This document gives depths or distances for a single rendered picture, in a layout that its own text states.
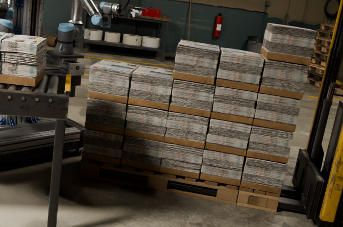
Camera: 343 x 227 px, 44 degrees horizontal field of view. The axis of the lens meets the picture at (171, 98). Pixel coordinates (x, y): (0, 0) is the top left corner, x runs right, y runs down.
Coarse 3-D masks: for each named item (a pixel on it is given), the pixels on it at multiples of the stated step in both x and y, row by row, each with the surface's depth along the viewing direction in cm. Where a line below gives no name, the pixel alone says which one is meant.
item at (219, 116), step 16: (96, 96) 294; (112, 96) 292; (192, 112) 289; (208, 112) 288; (96, 128) 299; (112, 128) 297; (192, 144) 293; (208, 144) 292; (96, 160) 304; (112, 160) 303; (192, 176) 299; (208, 176) 298
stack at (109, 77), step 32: (96, 64) 297; (128, 64) 315; (128, 96) 295; (160, 96) 289; (192, 96) 287; (224, 96) 285; (256, 96) 284; (128, 128) 297; (160, 128) 294; (192, 128) 291; (224, 128) 289; (128, 160) 302; (160, 160) 299; (192, 160) 296; (224, 160) 294; (224, 192) 299
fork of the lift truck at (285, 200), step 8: (168, 184) 304; (176, 184) 304; (184, 184) 304; (200, 192) 303; (208, 192) 302; (216, 192) 302; (280, 200) 301; (288, 200) 303; (296, 200) 305; (288, 208) 298; (296, 208) 298
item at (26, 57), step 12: (24, 36) 236; (12, 48) 214; (24, 48) 215; (36, 48) 216; (12, 60) 216; (24, 60) 217; (36, 60) 217; (12, 72) 218; (24, 72) 219; (36, 72) 220
